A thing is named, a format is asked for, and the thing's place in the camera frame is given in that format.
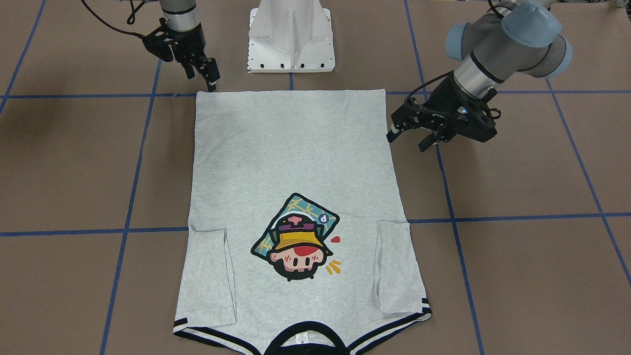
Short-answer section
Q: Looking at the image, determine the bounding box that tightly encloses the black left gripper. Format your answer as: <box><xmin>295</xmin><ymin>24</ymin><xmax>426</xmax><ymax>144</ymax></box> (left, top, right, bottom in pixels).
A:
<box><xmin>386</xmin><ymin>71</ymin><xmax>497</xmax><ymax>152</ymax></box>

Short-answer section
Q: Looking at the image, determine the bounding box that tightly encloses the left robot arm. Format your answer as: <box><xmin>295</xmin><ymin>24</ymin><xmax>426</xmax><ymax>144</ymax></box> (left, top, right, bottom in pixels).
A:
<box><xmin>386</xmin><ymin>0</ymin><xmax>574</xmax><ymax>151</ymax></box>

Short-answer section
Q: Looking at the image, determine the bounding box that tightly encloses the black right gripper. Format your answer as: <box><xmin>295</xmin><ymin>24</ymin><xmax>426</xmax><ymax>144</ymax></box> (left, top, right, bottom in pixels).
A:
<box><xmin>142</xmin><ymin>18</ymin><xmax>220</xmax><ymax>92</ymax></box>

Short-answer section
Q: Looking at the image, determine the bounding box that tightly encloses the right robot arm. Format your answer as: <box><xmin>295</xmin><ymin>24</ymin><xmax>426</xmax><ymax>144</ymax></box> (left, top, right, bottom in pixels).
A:
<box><xmin>142</xmin><ymin>0</ymin><xmax>220</xmax><ymax>92</ymax></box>

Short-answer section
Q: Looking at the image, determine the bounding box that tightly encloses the grey cartoon print t-shirt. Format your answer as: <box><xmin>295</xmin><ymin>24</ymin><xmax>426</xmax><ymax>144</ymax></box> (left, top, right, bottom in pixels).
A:
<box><xmin>173</xmin><ymin>90</ymin><xmax>432</xmax><ymax>355</ymax></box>

